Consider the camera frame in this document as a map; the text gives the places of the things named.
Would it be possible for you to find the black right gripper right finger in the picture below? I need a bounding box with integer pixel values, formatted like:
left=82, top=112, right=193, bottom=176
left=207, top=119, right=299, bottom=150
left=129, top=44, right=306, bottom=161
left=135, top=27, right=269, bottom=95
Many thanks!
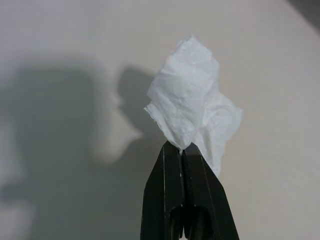
left=182, top=142, right=237, bottom=240

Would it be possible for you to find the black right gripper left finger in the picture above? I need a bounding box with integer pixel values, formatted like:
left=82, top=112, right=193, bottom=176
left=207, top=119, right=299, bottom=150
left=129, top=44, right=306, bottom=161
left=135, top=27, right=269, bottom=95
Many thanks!
left=139, top=143, right=186, bottom=240

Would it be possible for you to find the white tissue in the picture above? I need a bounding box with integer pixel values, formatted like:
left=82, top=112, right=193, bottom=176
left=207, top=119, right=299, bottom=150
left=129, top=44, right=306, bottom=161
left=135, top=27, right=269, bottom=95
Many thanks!
left=144, top=33, right=243, bottom=176

